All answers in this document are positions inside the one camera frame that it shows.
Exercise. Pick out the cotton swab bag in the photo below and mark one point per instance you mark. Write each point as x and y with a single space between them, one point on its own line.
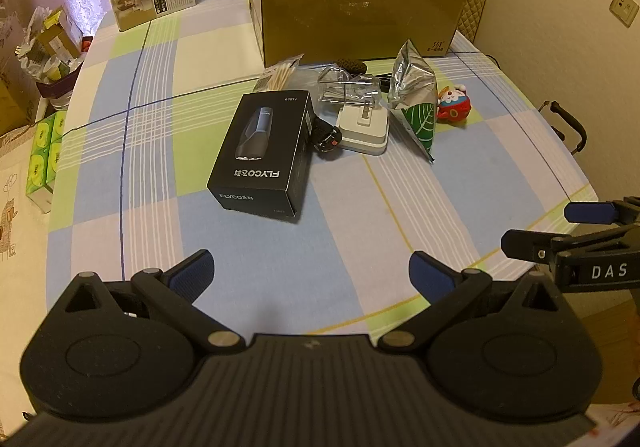
280 74

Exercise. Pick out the clear plastic box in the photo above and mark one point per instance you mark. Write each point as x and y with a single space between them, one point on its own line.
350 89

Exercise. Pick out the green tissue pack bundle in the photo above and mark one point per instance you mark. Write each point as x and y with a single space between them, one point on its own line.
45 162

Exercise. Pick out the red toy figure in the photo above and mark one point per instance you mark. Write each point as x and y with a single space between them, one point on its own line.
452 107

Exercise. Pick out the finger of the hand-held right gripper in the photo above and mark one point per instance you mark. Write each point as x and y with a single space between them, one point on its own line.
530 244
590 212

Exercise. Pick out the small black red gadget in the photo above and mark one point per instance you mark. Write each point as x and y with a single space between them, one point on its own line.
325 139

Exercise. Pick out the black shaver box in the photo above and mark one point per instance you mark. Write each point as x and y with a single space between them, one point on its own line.
265 167

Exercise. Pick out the white plug-in night light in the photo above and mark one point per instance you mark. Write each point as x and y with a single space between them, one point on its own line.
362 132

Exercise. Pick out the brown cardboard box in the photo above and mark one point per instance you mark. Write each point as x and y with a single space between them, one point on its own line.
350 22

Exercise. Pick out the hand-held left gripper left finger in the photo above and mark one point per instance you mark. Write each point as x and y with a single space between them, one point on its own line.
192 273

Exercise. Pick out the cardboard box of clutter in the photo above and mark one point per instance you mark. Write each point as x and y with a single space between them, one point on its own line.
50 47

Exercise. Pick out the beige wall socket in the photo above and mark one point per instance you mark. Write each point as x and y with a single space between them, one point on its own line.
625 7

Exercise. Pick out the cream cartoon print cloth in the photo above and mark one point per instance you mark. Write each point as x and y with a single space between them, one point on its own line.
20 277

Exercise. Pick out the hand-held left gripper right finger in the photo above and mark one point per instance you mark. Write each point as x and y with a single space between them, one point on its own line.
429 274

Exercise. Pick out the silver foil bag green leaf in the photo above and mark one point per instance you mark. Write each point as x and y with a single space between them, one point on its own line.
410 82

